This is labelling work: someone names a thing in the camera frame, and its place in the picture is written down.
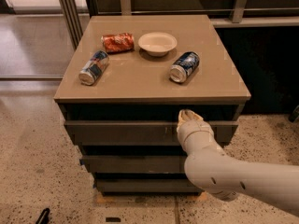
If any grey top drawer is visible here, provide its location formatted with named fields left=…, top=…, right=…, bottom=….
left=64, top=119, right=239, bottom=147

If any grey drawer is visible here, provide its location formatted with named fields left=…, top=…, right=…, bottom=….
left=64, top=119, right=239, bottom=147
left=95, top=179, right=201, bottom=193
left=80, top=155, right=186, bottom=174

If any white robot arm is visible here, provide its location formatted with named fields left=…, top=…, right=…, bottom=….
left=177, top=109, right=299, bottom=217

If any grey drawer cabinet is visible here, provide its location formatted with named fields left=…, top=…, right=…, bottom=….
left=54, top=15, right=250, bottom=184

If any grey middle drawer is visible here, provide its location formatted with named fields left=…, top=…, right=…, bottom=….
left=80, top=155, right=186, bottom=174

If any grey bottom drawer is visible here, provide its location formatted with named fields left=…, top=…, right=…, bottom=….
left=95, top=179, right=201, bottom=193

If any blue pepsi can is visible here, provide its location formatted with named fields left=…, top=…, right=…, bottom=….
left=169, top=51, right=200, bottom=83

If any white paper bowl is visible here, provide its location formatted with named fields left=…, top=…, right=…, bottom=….
left=138, top=32, right=178, bottom=57

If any crushed orange soda can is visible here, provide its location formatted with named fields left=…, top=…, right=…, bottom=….
left=101, top=33, right=135, bottom=53

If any blue silver energy drink can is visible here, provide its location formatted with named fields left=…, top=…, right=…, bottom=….
left=78, top=50, right=109, bottom=86

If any black object on floor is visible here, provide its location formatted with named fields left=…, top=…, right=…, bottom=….
left=36, top=208, right=50, bottom=224

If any metal bracket right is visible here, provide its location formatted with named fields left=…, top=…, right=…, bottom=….
left=230, top=0, right=248, bottom=23

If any metal frame post left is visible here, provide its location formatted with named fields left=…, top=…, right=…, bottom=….
left=59, top=0, right=83, bottom=49

